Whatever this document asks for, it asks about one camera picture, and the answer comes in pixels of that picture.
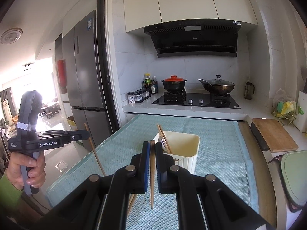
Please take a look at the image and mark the steel spoon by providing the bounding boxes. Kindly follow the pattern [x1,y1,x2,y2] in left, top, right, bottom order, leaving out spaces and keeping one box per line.
[158,136,168,153]

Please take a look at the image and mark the white upper kitchen cabinets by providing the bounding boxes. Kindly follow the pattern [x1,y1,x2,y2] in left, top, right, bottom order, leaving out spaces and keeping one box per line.
[123,0,257,35]

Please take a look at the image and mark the person's left hand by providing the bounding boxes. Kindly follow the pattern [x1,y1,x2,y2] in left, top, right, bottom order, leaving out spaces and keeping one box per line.
[5,152,46,190]

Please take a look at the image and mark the cream utensil holder box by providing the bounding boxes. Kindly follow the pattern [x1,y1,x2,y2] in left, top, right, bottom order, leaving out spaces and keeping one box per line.
[164,131,200,174]

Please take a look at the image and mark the light blue woven table mat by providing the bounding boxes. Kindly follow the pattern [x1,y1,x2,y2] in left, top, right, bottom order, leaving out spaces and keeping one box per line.
[45,114,260,230]

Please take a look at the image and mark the spice jar rack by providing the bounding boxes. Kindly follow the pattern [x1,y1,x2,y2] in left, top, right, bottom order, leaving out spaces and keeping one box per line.
[127,88,151,104]

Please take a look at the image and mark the grey double door refrigerator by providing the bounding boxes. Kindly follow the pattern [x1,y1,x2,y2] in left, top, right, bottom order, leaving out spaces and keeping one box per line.
[61,10,112,147]

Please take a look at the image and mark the black gas stove top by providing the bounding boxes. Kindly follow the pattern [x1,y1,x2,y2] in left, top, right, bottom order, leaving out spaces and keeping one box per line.
[152,90,241,110]

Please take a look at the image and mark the seasoning bottles group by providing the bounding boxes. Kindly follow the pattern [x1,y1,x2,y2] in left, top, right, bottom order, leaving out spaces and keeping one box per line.
[143,73,159,94]

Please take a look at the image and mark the black pot orange lid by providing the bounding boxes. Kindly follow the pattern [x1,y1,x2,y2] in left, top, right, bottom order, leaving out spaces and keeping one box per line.
[161,75,187,92]

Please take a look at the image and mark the dark wok glass lid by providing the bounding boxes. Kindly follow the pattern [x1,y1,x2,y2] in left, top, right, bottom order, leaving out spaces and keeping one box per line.
[198,75,235,95]

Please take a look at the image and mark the dark glass jug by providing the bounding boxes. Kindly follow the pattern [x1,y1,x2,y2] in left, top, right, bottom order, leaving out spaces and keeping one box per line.
[244,81,255,100]

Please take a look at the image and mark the wooden cutting board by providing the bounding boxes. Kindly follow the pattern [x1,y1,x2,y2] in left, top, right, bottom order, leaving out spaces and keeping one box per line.
[250,118,298,153]

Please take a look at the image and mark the green cutting board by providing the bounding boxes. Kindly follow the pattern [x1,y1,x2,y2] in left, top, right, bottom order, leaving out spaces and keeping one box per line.
[280,151,307,212]

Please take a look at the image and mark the yellow green cloth rack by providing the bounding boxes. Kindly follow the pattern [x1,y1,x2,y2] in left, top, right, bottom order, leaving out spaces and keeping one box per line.
[272,89,297,126]

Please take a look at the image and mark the black range hood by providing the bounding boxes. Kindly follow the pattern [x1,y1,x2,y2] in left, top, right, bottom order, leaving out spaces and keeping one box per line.
[144,19,241,58]

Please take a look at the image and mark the white knife block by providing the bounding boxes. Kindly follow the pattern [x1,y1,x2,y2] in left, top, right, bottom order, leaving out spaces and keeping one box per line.
[294,84,307,133]

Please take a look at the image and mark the red wall hanging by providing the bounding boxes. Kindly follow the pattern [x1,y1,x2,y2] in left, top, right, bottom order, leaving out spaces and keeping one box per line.
[57,60,67,87]

